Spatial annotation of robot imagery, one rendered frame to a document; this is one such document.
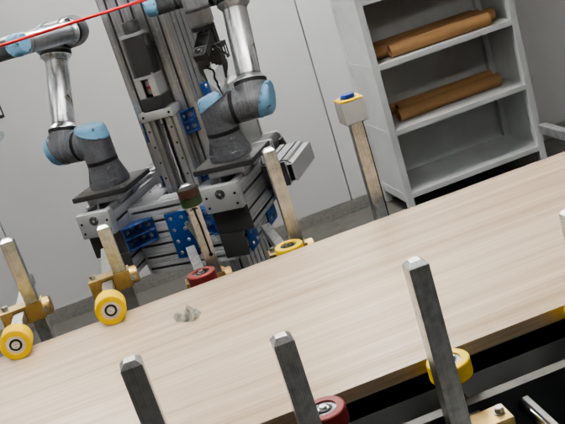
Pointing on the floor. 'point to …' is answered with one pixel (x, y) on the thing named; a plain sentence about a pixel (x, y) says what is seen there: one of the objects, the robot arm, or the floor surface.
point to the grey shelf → (406, 135)
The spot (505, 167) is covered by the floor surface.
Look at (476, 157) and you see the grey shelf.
